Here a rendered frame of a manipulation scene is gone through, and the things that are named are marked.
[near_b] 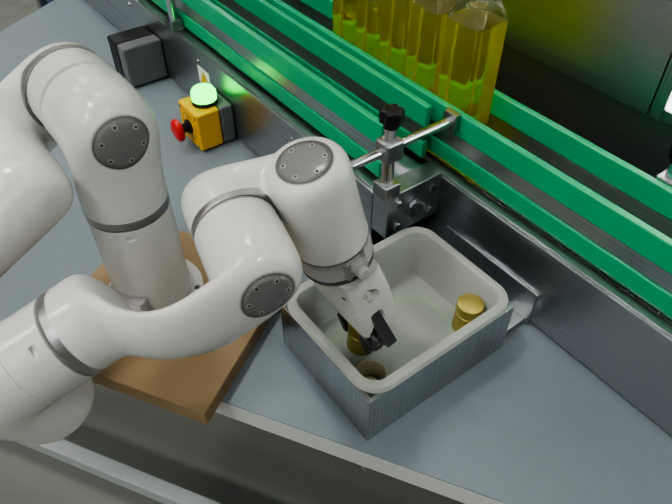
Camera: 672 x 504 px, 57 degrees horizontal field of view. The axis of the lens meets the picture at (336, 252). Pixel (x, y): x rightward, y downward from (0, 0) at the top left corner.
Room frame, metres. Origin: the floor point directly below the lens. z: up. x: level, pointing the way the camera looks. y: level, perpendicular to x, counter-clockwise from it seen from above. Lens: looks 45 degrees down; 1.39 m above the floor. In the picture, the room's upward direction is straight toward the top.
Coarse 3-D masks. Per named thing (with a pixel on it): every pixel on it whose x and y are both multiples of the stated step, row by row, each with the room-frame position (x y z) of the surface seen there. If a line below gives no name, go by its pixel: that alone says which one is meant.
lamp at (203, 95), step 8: (192, 88) 0.94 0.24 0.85; (200, 88) 0.93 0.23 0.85; (208, 88) 0.93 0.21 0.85; (192, 96) 0.92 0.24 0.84; (200, 96) 0.92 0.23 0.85; (208, 96) 0.92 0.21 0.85; (216, 96) 0.94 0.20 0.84; (192, 104) 0.93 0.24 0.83; (200, 104) 0.92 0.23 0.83; (208, 104) 0.92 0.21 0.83
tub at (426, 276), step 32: (384, 256) 0.56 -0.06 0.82; (416, 256) 0.59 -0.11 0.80; (448, 256) 0.55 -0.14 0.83; (416, 288) 0.56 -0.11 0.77; (448, 288) 0.54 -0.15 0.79; (480, 288) 0.51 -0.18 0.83; (320, 320) 0.50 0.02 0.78; (416, 320) 0.50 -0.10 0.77; (448, 320) 0.50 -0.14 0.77; (480, 320) 0.45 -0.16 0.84; (384, 352) 0.45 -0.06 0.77; (416, 352) 0.45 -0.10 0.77; (384, 384) 0.36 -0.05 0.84
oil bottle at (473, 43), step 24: (456, 0) 0.73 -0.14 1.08; (480, 0) 0.71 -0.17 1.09; (456, 24) 0.72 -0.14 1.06; (480, 24) 0.70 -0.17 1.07; (504, 24) 0.72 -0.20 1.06; (456, 48) 0.71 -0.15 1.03; (480, 48) 0.70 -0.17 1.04; (456, 72) 0.71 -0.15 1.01; (480, 72) 0.70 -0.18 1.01; (456, 96) 0.70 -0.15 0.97; (480, 96) 0.71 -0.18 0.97; (480, 120) 0.71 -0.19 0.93
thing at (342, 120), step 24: (192, 0) 1.05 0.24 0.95; (192, 24) 1.07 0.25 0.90; (216, 24) 0.99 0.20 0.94; (240, 24) 0.93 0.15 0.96; (216, 48) 1.00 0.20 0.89; (240, 48) 0.94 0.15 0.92; (264, 48) 0.87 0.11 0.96; (264, 72) 0.88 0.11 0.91; (288, 72) 0.82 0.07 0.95; (312, 72) 0.78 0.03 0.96; (288, 96) 0.82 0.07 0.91; (312, 96) 0.77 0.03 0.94; (336, 96) 0.72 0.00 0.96; (312, 120) 0.77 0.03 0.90; (336, 120) 0.73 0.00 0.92; (360, 120) 0.68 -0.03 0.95; (360, 144) 0.69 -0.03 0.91
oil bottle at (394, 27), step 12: (384, 0) 0.82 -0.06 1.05; (396, 0) 0.80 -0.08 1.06; (408, 0) 0.79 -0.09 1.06; (384, 12) 0.82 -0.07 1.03; (396, 12) 0.80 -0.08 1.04; (408, 12) 0.78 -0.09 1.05; (384, 24) 0.82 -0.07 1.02; (396, 24) 0.80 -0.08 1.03; (408, 24) 0.78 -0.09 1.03; (384, 36) 0.82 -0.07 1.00; (396, 36) 0.80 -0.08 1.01; (384, 48) 0.82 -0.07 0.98; (396, 48) 0.80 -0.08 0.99; (384, 60) 0.81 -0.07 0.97; (396, 60) 0.79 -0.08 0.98
